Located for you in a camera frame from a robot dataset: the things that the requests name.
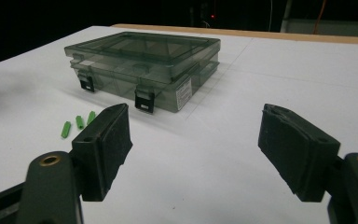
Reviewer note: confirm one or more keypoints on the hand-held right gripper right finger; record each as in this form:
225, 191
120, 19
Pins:
295, 149

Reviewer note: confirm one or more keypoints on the grey transparent compartment box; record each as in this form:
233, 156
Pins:
143, 49

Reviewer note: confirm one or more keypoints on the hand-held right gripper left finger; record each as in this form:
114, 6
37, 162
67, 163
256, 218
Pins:
105, 149

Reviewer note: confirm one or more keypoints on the green plastic wall plug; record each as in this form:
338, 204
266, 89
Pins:
79, 122
90, 117
66, 129

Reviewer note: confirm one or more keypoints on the white paper sheet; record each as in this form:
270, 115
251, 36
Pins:
199, 155

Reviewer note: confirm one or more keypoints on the wooden table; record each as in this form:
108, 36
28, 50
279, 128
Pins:
261, 33

